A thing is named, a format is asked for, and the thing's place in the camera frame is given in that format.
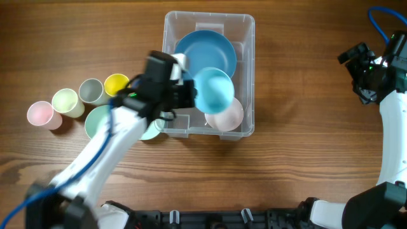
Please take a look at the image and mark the pale pink bowl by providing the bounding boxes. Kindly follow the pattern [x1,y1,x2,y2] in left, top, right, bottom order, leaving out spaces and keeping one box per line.
[205,98,244,132]

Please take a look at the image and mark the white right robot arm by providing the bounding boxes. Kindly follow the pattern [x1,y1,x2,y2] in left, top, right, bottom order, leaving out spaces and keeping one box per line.
[295,40,406,228]

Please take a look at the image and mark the yellow cup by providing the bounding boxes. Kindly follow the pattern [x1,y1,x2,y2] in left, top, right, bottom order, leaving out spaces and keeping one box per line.
[104,73,129,97]

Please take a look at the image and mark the grey cup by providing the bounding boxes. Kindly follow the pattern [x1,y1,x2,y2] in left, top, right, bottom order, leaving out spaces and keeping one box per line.
[78,78,109,106]

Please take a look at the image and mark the light blue bowl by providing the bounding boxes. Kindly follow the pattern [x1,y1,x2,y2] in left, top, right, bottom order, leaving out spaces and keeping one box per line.
[193,67,235,115]

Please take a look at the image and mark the clear plastic storage container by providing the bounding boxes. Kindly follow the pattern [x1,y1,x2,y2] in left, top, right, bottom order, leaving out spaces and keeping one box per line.
[162,11,256,141]

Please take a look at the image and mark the small mint green bowl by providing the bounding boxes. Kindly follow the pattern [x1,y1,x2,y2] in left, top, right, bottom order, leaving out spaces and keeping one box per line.
[140,119,165,141]

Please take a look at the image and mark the large mint green bowl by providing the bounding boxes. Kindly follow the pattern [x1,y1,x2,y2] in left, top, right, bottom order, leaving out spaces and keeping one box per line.
[85,105,109,139]

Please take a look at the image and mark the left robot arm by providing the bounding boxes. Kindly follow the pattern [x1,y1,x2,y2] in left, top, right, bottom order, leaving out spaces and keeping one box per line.
[22,75,197,228]

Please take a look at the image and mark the pink cup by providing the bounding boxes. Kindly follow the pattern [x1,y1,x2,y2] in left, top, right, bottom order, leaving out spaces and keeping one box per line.
[27,101,62,130]

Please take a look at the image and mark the light green cup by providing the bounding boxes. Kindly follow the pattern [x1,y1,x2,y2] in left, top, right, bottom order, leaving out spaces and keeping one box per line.
[52,88,85,118]

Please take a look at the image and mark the dark blue bowl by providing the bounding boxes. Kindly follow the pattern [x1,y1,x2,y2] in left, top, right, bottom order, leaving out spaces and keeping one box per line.
[174,30,237,78]

